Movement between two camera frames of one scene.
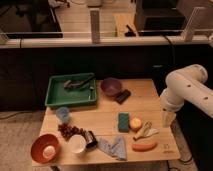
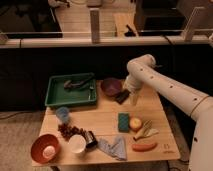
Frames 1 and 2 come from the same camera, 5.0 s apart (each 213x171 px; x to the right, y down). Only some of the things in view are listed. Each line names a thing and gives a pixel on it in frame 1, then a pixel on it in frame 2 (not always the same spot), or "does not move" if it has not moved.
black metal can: [91, 141] does not move
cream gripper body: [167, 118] to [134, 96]
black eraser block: [122, 96] does not move
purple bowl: [111, 86] does not move
